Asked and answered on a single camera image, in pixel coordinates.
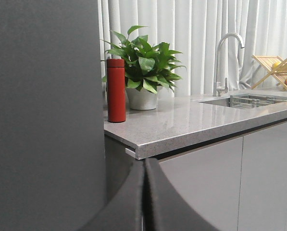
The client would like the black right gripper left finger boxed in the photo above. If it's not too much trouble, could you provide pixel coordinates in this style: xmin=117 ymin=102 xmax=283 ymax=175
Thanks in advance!
xmin=80 ymin=160 xmax=145 ymax=231

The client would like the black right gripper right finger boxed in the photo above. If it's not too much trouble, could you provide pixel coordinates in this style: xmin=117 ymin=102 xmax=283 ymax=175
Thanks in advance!
xmin=142 ymin=158 xmax=217 ymax=231

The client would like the dark grey fridge door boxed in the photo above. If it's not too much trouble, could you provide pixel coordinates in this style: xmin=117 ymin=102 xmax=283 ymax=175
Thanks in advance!
xmin=0 ymin=0 xmax=105 ymax=231

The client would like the grey left cabinet door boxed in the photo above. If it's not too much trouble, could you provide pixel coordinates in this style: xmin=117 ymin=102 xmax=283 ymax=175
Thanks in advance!
xmin=159 ymin=137 xmax=243 ymax=231

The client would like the grey cabinet door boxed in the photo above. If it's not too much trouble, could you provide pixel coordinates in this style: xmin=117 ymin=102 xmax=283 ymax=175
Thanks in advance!
xmin=238 ymin=122 xmax=287 ymax=231
xmin=159 ymin=137 xmax=243 ymax=231

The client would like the grey right cabinet door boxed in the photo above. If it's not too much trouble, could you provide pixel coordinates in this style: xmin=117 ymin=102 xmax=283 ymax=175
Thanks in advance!
xmin=238 ymin=122 xmax=287 ymax=231

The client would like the grey speckled countertop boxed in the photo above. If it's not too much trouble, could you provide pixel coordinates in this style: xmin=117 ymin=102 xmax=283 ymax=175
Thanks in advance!
xmin=104 ymin=89 xmax=287 ymax=160

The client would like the white ribbed plant pot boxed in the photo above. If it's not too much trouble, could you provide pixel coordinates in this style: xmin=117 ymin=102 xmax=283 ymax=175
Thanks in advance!
xmin=126 ymin=88 xmax=158 ymax=110

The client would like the stainless steel sink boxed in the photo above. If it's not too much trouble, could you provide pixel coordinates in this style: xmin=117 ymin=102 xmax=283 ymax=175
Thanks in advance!
xmin=200 ymin=93 xmax=287 ymax=109

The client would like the chrome kitchen faucet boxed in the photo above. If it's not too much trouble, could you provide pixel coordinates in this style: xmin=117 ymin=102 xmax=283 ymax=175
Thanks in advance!
xmin=212 ymin=32 xmax=245 ymax=96

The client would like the metal sink drain basket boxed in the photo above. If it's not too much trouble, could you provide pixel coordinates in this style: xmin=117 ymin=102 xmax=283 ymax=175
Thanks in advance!
xmin=229 ymin=95 xmax=287 ymax=109

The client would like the red thermos bottle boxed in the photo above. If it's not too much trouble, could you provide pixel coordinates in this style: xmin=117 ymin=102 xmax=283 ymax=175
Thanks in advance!
xmin=107 ymin=59 xmax=126 ymax=123

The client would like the green potted plant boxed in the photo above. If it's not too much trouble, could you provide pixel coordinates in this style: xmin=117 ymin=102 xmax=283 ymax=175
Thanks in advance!
xmin=105 ymin=25 xmax=184 ymax=94

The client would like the wooden dish rack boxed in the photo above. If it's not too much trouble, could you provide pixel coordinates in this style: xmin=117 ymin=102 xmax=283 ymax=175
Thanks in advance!
xmin=251 ymin=55 xmax=287 ymax=91

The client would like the white pleated curtain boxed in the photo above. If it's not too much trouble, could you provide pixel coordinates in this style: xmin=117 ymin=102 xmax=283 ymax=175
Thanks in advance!
xmin=98 ymin=0 xmax=287 ymax=98

